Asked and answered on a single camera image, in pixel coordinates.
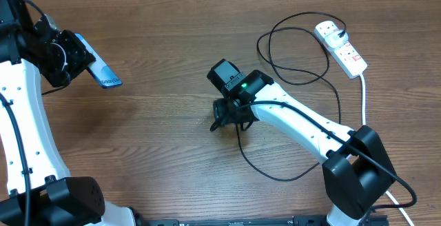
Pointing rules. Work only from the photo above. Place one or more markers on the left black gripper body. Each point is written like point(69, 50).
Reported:
point(66, 59)

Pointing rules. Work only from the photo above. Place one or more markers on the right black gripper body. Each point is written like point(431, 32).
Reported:
point(230, 117)

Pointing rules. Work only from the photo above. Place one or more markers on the Samsung Galaxy smartphone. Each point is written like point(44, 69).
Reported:
point(100, 71)

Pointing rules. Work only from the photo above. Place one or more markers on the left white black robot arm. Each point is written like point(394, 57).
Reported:
point(41, 189)

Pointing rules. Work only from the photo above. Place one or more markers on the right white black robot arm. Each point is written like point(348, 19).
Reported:
point(356, 168)

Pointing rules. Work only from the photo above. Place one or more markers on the white charger plug adapter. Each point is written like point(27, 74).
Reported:
point(335, 40)

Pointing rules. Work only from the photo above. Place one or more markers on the white power strip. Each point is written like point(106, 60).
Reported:
point(346, 56)

